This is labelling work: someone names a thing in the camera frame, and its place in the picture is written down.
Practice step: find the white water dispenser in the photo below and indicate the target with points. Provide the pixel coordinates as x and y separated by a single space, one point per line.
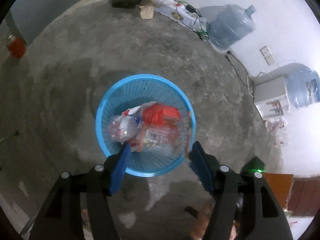
271 99

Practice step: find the blue water jug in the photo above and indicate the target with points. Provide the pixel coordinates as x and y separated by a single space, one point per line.
302 86
231 25

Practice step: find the orange yellow snack bag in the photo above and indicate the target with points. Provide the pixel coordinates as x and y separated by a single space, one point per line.
167 141

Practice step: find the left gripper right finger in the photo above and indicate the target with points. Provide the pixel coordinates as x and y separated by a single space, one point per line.
261 216

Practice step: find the blue plastic trash basket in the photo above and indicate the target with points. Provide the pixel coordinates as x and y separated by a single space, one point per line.
130 96

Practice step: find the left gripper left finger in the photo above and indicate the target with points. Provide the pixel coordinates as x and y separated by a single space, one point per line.
60 215

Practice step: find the red can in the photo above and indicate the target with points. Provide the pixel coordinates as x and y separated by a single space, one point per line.
16 46

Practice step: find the red plastic bag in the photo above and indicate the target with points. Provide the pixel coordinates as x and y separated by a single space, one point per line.
160 115

